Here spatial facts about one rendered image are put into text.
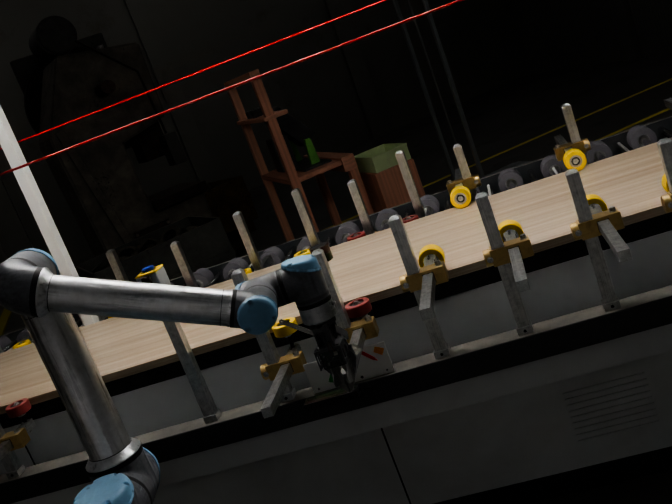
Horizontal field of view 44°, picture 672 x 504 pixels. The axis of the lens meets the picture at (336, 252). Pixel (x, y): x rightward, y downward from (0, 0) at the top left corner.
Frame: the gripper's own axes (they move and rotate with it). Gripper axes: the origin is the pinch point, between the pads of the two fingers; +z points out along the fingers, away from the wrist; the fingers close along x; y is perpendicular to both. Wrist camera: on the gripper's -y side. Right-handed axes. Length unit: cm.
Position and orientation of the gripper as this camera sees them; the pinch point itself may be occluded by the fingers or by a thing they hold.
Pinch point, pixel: (349, 386)
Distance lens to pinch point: 216.9
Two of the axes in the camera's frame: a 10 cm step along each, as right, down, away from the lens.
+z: 3.4, 9.2, 2.1
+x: 9.3, -2.9, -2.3
